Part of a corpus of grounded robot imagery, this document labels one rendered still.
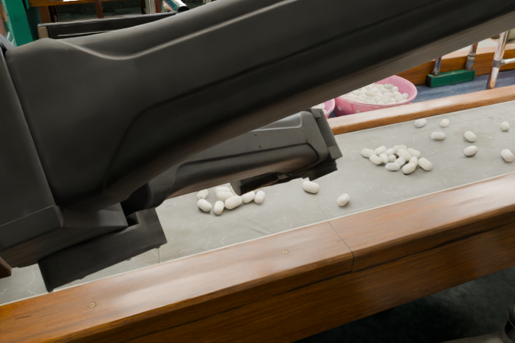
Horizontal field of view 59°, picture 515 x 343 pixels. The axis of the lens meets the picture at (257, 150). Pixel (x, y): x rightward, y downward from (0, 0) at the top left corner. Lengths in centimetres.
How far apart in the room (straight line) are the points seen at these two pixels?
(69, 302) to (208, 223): 28
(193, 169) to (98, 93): 16
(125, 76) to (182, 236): 72
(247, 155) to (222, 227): 52
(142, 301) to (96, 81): 59
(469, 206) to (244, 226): 44
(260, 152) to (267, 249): 42
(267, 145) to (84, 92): 26
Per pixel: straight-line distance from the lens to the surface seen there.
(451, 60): 182
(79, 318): 75
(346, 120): 123
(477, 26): 21
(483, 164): 119
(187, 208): 94
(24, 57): 18
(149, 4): 124
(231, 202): 92
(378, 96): 147
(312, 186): 97
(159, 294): 75
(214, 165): 34
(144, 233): 27
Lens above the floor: 131
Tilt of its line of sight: 30 degrees down
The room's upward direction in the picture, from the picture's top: straight up
